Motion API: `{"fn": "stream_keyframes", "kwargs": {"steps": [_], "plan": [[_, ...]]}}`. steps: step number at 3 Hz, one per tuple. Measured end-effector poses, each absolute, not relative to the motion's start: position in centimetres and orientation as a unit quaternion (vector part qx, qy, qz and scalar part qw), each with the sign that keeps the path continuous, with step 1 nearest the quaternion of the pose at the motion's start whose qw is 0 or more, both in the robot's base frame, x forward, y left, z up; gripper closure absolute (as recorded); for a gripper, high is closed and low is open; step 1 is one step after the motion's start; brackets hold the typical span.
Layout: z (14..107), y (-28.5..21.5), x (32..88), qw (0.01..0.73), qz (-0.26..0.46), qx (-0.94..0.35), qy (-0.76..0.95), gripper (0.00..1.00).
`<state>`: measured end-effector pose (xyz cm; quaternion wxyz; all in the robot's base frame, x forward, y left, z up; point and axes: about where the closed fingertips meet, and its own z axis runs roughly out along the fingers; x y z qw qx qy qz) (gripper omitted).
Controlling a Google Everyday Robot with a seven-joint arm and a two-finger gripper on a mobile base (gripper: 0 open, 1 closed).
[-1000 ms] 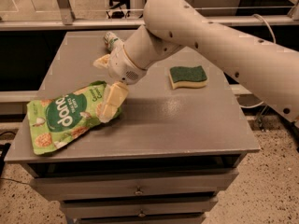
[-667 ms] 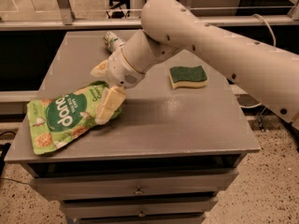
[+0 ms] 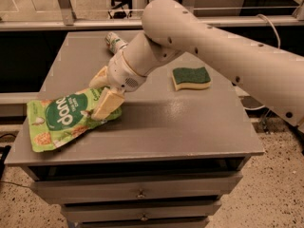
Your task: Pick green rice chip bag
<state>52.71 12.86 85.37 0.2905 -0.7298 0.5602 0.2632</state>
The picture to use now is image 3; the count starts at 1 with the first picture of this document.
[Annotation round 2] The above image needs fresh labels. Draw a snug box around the white cable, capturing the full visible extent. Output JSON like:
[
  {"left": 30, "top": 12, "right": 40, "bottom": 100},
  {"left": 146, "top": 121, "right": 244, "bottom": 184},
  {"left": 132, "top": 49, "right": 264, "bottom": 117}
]
[{"left": 256, "top": 13, "right": 282, "bottom": 49}]

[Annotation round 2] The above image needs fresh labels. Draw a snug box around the grey drawer cabinet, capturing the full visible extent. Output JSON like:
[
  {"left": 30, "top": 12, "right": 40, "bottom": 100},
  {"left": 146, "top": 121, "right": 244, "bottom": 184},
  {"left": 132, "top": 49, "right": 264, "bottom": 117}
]
[{"left": 4, "top": 28, "right": 265, "bottom": 228}]

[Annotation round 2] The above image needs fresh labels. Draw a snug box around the metal window frame rail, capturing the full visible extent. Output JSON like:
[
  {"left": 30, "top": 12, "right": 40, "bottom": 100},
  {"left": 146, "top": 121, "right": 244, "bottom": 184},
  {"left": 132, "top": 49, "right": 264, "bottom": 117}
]
[{"left": 0, "top": 0, "right": 303, "bottom": 31}]

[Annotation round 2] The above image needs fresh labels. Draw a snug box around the grey drawer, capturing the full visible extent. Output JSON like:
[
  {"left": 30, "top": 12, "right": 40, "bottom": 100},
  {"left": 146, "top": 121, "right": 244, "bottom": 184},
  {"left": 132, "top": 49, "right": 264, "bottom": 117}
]
[
  {"left": 77, "top": 218, "right": 209, "bottom": 228},
  {"left": 30, "top": 171, "right": 242, "bottom": 204},
  {"left": 62, "top": 200, "right": 221, "bottom": 222}
]

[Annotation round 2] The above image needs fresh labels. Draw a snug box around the green and yellow sponge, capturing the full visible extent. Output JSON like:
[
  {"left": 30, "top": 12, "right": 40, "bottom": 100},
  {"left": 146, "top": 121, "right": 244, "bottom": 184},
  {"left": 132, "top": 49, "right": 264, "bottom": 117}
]
[{"left": 172, "top": 66, "right": 211, "bottom": 90}]

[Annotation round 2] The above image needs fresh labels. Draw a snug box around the bottom grey drawer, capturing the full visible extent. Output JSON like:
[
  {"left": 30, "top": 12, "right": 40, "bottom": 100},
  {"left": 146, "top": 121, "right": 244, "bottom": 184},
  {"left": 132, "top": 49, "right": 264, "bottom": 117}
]
[{"left": 77, "top": 218, "right": 209, "bottom": 228}]

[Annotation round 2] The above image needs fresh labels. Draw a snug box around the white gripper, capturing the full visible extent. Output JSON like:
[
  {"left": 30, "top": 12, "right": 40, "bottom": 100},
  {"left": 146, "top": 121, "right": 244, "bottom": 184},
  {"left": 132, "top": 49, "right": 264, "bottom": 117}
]
[{"left": 89, "top": 50, "right": 146, "bottom": 121}]

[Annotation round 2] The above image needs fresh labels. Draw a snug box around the top drawer knob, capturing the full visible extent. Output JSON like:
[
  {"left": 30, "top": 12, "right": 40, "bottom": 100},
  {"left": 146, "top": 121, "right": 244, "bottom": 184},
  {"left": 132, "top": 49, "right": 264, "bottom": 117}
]
[{"left": 137, "top": 190, "right": 146, "bottom": 199}]

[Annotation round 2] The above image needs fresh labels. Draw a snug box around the silver soda can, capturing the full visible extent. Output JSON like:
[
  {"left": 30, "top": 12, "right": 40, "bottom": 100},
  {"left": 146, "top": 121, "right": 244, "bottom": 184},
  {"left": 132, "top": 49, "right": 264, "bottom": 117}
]
[{"left": 104, "top": 31, "right": 128, "bottom": 54}]

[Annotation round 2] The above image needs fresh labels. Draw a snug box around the top grey drawer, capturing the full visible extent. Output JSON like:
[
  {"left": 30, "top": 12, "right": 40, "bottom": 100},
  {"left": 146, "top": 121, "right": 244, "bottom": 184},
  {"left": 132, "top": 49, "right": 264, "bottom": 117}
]
[{"left": 30, "top": 171, "right": 242, "bottom": 204}]

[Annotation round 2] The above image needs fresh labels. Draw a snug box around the green rice chip bag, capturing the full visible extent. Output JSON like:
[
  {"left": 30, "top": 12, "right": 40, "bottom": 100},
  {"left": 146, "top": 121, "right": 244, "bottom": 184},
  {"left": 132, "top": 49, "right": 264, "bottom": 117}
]
[{"left": 27, "top": 87, "right": 122, "bottom": 152}]

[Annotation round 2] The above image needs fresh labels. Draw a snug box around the middle grey drawer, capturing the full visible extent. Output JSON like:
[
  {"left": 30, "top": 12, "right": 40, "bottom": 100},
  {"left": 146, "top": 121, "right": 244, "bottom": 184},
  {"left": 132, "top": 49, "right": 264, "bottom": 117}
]
[{"left": 62, "top": 200, "right": 221, "bottom": 222}]

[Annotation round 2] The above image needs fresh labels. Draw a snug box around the black cable on floor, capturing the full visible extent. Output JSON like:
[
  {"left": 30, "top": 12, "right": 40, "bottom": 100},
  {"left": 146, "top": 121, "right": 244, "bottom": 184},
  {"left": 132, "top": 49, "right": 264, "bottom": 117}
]
[{"left": 0, "top": 133, "right": 31, "bottom": 188}]

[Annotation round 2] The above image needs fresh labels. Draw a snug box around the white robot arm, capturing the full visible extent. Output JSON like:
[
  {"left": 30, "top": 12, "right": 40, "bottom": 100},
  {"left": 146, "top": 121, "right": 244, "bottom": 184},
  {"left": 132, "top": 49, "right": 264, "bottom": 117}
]
[{"left": 89, "top": 0, "right": 304, "bottom": 129}]

